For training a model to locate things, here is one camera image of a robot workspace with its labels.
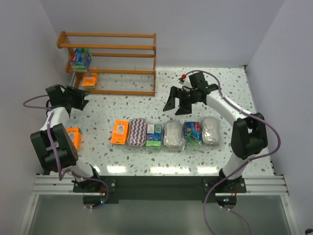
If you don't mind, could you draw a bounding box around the orange sponge box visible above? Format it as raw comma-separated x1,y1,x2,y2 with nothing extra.
82,72,98,89
66,127,82,151
111,120,129,145

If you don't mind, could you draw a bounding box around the blue label green sponge pack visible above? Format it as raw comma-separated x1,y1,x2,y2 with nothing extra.
146,124,162,150

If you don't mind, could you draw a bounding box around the purple wavy striped sponge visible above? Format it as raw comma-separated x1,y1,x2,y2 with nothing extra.
127,118,148,147

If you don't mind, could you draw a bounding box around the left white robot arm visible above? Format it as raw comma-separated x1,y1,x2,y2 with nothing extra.
30,84,101,189

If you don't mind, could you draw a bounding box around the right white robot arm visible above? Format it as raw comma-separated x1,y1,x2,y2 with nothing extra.
163,70,268,184

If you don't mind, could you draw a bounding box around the wooden two-tier shelf rack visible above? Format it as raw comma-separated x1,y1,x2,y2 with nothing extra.
57,31,157,96

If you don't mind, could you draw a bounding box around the grey wrapped sponge centre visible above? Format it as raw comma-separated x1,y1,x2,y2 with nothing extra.
163,119,185,152

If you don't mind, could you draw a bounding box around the grey wrapped sponge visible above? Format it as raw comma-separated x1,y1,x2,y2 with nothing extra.
163,119,185,152
201,117,221,146

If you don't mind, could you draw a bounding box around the grey wrapped sponge right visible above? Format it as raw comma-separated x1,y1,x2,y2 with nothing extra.
201,117,221,146

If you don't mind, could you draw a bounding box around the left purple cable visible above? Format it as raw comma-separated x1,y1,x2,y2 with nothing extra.
22,94,110,211

